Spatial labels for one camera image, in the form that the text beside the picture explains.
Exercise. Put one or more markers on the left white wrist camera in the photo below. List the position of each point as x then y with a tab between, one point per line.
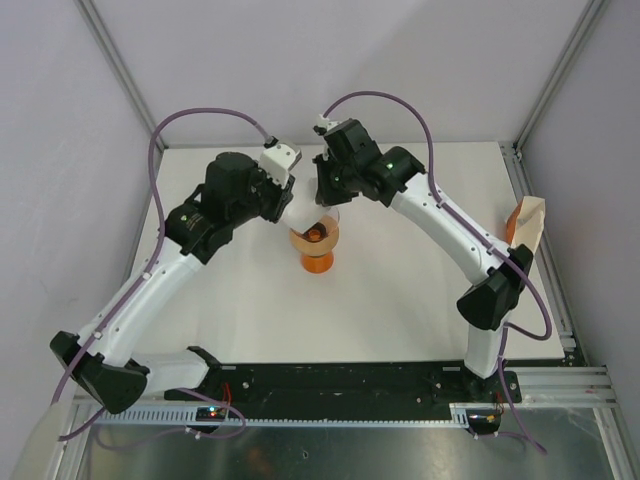
278	159

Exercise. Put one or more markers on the wooden dripper ring holder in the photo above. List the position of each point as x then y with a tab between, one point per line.
312	251

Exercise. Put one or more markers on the left aluminium frame post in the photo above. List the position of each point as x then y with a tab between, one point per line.
115	61

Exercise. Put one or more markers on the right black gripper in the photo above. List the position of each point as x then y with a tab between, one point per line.
326	195

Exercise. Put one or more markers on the orange glass carafe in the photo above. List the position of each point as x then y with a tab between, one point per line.
317	264

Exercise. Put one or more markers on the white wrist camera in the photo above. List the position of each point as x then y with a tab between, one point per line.
324	125
278	159

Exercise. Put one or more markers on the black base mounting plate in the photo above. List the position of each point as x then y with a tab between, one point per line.
356	389

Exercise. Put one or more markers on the right aluminium table rail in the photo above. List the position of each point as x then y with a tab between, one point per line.
571	379

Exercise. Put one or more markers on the aluminium frame post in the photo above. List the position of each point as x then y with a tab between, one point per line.
115	61
574	46

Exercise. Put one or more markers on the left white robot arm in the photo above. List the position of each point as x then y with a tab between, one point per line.
100	358

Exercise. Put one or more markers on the right aluminium frame post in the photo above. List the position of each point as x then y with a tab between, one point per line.
574	46

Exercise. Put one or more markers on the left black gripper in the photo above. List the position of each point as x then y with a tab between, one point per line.
282	196

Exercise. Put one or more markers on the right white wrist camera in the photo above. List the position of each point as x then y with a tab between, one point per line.
324	125

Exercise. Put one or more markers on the paper coffee filter stack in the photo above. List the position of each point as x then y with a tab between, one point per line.
525	225

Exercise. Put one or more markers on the white paper coffee filter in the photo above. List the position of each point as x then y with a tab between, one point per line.
302	212

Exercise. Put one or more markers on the grey slotted cable duct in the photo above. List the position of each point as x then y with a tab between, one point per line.
453	416

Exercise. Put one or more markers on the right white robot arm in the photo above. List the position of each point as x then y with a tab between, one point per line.
493	269

